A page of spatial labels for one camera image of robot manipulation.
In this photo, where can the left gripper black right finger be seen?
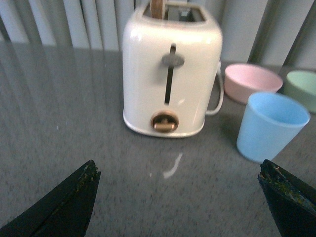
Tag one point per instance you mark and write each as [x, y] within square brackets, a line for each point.
[291, 201]

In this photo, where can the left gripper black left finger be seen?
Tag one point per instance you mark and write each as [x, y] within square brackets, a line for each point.
[64, 212]

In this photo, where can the light blue cup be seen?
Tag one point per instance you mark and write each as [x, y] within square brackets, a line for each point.
[269, 123]

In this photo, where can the green bowl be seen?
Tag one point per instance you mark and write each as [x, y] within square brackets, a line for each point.
[301, 86]

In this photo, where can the pink bowl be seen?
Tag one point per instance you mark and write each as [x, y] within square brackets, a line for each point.
[241, 80]

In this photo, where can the cream two-slot toaster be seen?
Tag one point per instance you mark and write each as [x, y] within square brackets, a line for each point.
[169, 69]

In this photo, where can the brown toast slice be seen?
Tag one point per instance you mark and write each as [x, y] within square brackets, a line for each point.
[157, 9]

